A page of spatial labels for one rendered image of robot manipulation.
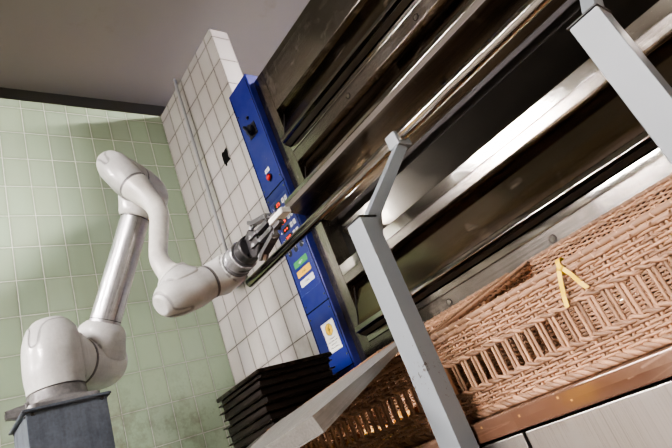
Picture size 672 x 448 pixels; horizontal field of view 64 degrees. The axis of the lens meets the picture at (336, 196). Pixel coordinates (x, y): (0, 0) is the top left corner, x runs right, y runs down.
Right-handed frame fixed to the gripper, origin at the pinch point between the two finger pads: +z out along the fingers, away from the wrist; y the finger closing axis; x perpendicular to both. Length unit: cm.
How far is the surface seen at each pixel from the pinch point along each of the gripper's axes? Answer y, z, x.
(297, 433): 54, 29, 34
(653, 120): 40, 86, 16
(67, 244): -60, -121, 17
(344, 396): 51, 33, 27
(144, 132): -127, -122, -30
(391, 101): -20.2, 27.7, -29.4
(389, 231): 3.8, -4.4, -43.4
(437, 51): -20, 47, -29
